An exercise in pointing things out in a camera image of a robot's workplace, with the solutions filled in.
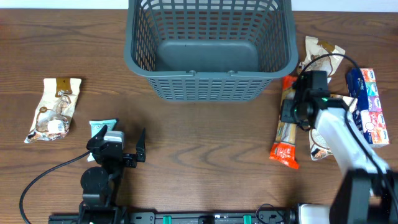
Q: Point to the orange spaghetti packet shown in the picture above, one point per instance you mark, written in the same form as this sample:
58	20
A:
283	148

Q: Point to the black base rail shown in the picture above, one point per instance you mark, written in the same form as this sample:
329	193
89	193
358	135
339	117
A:
263	216

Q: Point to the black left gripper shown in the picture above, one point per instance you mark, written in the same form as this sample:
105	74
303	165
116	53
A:
131	162

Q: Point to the grey plastic basket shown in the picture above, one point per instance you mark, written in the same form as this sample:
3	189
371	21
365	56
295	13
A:
210	50

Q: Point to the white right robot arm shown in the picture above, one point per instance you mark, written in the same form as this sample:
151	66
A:
368	192

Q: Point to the beige rice bag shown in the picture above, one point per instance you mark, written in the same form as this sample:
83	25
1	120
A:
319	149

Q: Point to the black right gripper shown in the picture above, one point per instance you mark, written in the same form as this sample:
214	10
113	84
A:
285	112

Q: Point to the blue tissue multipack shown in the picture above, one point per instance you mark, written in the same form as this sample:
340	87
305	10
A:
368	114

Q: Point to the teal snack packet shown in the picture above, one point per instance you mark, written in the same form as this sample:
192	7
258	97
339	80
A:
96	125

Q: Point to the beige nut snack bag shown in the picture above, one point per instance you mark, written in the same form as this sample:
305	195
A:
55	110

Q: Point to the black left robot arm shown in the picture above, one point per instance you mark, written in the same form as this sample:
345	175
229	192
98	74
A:
101	183

